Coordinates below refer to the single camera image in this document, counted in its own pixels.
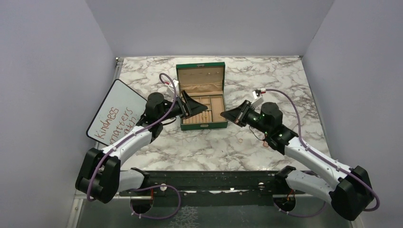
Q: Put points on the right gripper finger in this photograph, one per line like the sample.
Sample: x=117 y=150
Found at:
x=231 y=117
x=234 y=110

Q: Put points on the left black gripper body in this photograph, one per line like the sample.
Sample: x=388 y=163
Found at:
x=184 y=112

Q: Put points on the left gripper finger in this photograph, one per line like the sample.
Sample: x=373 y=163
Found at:
x=197 y=109
x=189 y=102

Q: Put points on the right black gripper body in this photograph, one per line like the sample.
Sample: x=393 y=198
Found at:
x=243 y=123

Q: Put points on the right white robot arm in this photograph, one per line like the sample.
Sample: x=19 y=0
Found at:
x=347 y=190

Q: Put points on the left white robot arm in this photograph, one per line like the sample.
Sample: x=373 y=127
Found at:
x=101 y=177

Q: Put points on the green jewelry box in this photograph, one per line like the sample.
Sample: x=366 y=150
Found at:
x=204 y=82

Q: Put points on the white dry-erase board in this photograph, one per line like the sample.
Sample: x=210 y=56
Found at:
x=117 y=115

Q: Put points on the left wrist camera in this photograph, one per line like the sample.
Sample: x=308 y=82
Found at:
x=172 y=87

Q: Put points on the black mounting rail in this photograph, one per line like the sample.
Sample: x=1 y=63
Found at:
x=212 y=188

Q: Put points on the aluminium frame rail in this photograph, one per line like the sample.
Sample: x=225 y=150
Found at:
x=78 y=202

